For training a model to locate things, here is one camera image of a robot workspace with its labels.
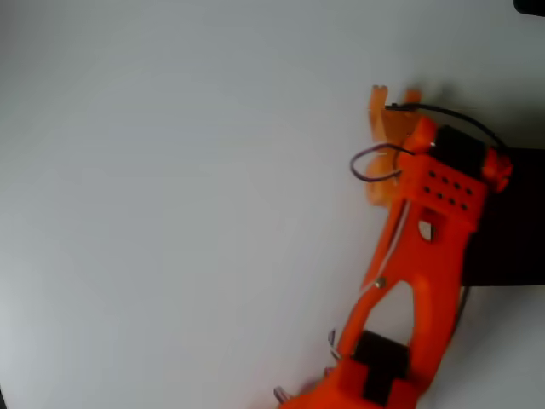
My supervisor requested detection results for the purple looped servo wire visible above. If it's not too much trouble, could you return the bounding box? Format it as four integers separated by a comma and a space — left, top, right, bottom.
350, 143, 416, 184

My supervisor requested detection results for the black camera cable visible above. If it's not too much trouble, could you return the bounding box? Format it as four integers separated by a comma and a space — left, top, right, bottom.
385, 101, 508, 151

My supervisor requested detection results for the black object at edge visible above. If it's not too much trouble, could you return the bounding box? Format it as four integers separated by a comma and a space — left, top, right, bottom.
513, 0, 545, 17

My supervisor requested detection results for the light orange camera mount bracket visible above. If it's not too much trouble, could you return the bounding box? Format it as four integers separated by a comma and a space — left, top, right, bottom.
366, 84, 422, 141

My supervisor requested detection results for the dark red box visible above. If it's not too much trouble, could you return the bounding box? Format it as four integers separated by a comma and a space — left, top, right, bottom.
461, 147, 545, 288

